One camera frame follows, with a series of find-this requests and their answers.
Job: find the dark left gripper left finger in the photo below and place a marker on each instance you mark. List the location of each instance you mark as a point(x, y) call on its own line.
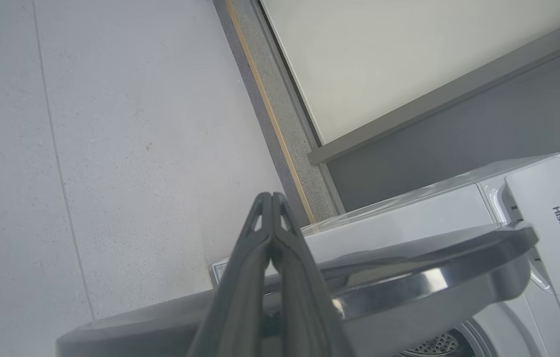
point(235, 312)

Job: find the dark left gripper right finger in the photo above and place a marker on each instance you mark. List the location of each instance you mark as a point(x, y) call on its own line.
point(304, 317)

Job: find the round black washer door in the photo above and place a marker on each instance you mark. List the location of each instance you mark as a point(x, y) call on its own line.
point(408, 297)

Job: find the white front-load washing machine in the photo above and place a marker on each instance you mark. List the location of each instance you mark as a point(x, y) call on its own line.
point(408, 218)

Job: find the blue energy label sticker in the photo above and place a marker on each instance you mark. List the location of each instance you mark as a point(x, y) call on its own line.
point(220, 271)

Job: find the white Hisense detergent drawer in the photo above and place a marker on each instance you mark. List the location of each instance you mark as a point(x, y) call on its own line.
point(557, 223)

